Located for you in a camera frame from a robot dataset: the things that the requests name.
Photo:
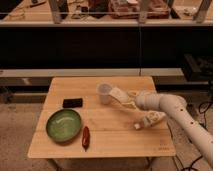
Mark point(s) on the black equipment case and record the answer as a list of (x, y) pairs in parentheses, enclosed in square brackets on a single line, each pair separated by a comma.
[(197, 68)]

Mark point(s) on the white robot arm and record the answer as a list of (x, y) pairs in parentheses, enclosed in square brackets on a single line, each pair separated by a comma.
[(175, 107)]

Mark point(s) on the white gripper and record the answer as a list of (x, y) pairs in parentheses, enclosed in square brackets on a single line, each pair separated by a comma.
[(144, 101)]

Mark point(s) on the translucent white cup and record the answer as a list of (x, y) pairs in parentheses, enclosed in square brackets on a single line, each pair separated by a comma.
[(103, 91)]

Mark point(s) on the long background workbench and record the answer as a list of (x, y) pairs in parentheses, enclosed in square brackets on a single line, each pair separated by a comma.
[(106, 13)]

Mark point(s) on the black rectangular block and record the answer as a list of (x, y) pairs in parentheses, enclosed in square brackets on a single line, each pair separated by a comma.
[(72, 103)]

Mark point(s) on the wooden folding table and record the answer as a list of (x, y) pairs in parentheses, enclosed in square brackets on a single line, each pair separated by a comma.
[(112, 133)]

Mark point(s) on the green ceramic bowl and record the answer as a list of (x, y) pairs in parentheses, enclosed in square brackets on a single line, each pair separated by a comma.
[(63, 125)]

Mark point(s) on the red chili pepper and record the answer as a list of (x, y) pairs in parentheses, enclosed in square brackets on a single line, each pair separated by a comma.
[(86, 138)]

